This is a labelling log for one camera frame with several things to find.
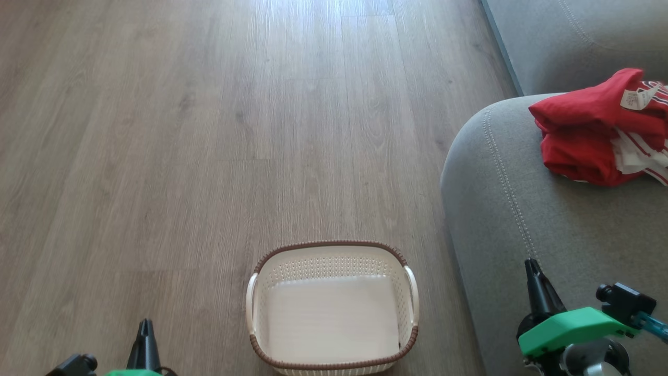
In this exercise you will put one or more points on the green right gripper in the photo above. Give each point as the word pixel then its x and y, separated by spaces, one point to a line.
pixel 569 329

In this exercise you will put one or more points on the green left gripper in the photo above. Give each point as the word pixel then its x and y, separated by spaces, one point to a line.
pixel 133 373

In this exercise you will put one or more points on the red garment with white trim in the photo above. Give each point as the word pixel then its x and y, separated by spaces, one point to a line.
pixel 574 151

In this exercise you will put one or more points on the grey sofa seat with seam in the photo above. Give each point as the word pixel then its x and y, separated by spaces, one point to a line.
pixel 522 183

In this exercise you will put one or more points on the cream basket with brown rim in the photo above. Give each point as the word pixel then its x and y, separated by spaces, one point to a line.
pixel 334 324

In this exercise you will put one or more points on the grey sofa section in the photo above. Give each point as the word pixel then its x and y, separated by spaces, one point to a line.
pixel 548 42

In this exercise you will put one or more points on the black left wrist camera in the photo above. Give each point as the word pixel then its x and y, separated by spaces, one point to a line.
pixel 73 365

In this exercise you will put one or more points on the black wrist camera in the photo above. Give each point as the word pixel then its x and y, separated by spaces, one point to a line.
pixel 73 365
pixel 626 305

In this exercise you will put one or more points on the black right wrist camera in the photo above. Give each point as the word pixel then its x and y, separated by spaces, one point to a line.
pixel 626 305

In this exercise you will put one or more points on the teal right camera connector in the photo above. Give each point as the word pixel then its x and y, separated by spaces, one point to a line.
pixel 655 326

